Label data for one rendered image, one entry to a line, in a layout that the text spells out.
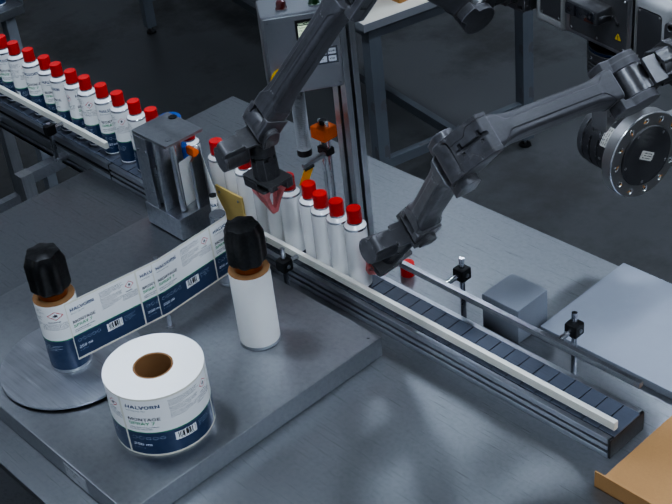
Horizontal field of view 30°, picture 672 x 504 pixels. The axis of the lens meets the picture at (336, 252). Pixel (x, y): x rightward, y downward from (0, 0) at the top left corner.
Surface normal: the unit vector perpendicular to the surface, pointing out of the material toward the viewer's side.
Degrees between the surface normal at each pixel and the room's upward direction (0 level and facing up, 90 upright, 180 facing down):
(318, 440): 0
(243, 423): 0
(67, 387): 0
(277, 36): 90
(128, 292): 90
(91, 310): 90
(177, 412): 90
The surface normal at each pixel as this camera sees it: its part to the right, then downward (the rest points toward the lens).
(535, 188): -0.10, -0.82
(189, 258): 0.74, 0.32
